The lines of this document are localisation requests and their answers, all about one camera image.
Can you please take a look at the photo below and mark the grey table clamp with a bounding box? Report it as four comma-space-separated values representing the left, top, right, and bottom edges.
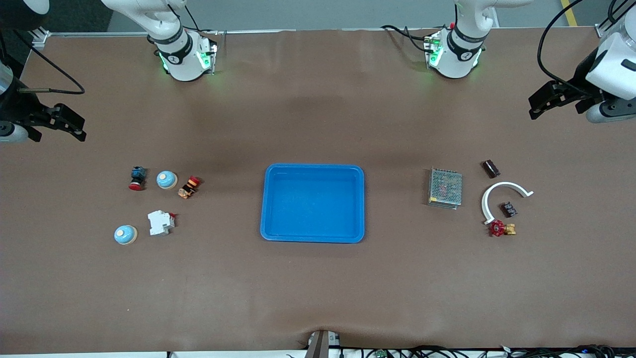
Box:
304, 329, 341, 358

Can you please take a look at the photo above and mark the white circuit breaker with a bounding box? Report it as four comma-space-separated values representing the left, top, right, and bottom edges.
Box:
148, 210, 176, 236

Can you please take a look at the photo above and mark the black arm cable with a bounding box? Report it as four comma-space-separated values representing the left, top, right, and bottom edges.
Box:
538, 0, 627, 97
10, 27, 86, 95

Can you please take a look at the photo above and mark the black cable bundle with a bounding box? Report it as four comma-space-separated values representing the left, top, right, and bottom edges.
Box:
343, 345, 636, 358

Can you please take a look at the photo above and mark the red-handled brass valve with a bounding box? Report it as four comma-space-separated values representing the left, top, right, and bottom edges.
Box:
488, 219, 517, 237

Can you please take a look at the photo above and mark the orange and red switch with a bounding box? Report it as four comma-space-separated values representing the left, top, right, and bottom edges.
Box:
178, 176, 202, 199

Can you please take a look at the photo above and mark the metal mesh power supply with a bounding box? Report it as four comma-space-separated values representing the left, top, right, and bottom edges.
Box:
427, 168, 463, 210

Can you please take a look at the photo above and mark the blue plastic tray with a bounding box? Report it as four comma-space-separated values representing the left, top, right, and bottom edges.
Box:
260, 164, 365, 244

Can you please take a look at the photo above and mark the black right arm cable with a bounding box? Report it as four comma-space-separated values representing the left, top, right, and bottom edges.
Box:
10, 27, 86, 95

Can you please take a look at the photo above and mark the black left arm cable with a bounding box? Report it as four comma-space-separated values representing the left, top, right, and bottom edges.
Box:
538, 0, 627, 97

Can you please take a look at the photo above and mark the white curved plastic arc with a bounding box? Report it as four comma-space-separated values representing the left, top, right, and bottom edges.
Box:
481, 182, 535, 225

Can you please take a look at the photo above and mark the aluminium frame post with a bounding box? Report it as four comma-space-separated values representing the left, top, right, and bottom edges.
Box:
594, 0, 636, 38
25, 25, 51, 48

